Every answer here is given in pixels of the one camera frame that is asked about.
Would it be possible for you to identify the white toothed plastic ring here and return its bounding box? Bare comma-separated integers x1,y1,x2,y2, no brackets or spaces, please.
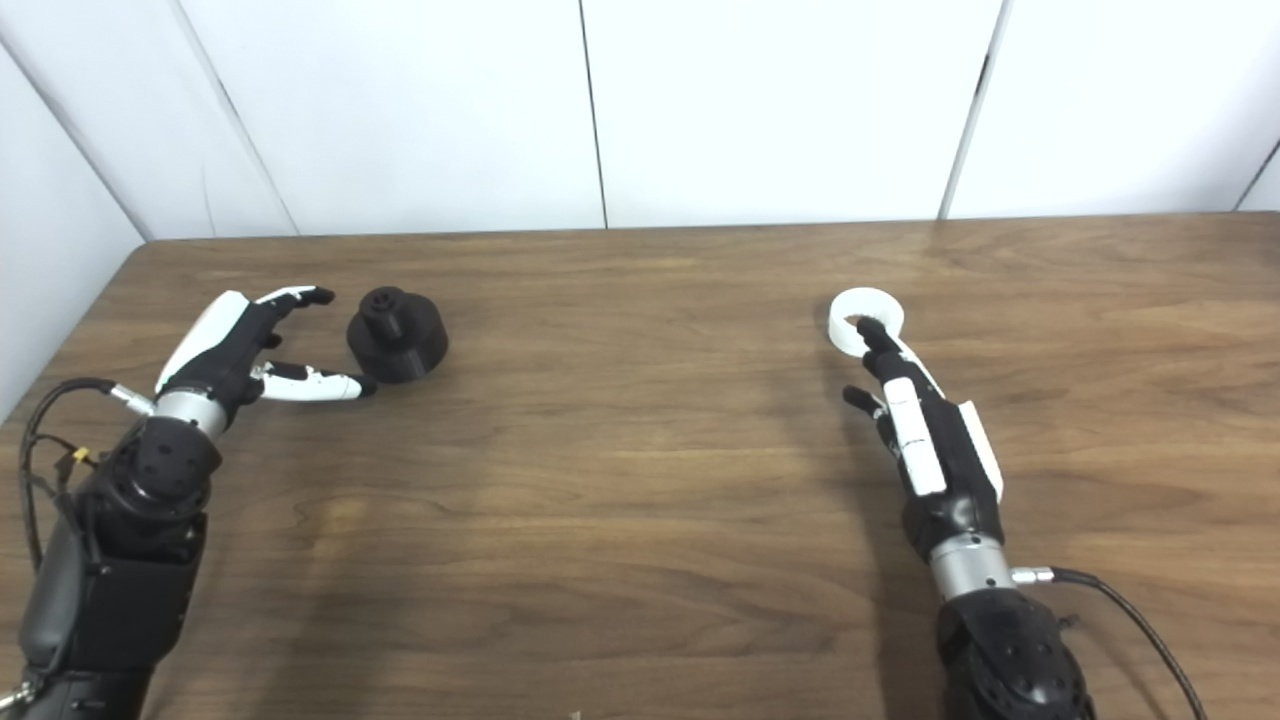
828,287,906,357

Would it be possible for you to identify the thin wire with yellow tag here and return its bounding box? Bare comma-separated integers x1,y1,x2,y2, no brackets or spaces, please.
25,435,101,501

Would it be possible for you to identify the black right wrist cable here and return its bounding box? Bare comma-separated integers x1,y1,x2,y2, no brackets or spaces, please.
1010,566,1211,720

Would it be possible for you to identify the round black plastic part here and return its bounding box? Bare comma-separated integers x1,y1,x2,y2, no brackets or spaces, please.
346,287,449,385

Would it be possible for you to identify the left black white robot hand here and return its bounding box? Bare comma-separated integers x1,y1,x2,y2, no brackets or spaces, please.
155,286,379,429

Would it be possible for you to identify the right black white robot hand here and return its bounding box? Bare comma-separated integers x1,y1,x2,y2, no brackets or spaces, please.
842,315,1006,561

